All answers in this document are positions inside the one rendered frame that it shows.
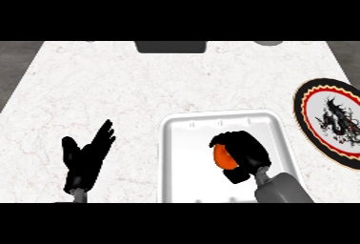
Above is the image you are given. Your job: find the dark grey appliance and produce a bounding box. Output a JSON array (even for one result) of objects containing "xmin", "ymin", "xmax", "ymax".
[{"xmin": 135, "ymin": 40, "xmax": 209, "ymax": 54}]

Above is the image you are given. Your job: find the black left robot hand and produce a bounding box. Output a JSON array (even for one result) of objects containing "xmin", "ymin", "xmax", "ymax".
[{"xmin": 61, "ymin": 119, "xmax": 119, "ymax": 195}]

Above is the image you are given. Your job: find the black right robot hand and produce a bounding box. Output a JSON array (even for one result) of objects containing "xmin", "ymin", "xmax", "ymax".
[{"xmin": 209, "ymin": 130, "xmax": 274, "ymax": 185}]

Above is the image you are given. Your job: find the white rectangular tray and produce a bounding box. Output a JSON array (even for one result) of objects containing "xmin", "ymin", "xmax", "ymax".
[{"xmin": 157, "ymin": 109, "xmax": 306, "ymax": 204}]

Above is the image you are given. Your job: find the orange squash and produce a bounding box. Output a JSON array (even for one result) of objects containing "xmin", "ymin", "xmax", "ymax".
[{"xmin": 213, "ymin": 143, "xmax": 241, "ymax": 172}]

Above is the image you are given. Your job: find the grey round object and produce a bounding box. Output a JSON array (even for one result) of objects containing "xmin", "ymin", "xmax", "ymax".
[{"xmin": 253, "ymin": 40, "xmax": 285, "ymax": 48}]

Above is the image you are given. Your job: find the dragon print plate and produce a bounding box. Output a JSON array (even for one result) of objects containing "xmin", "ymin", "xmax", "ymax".
[{"xmin": 293, "ymin": 77, "xmax": 360, "ymax": 171}]

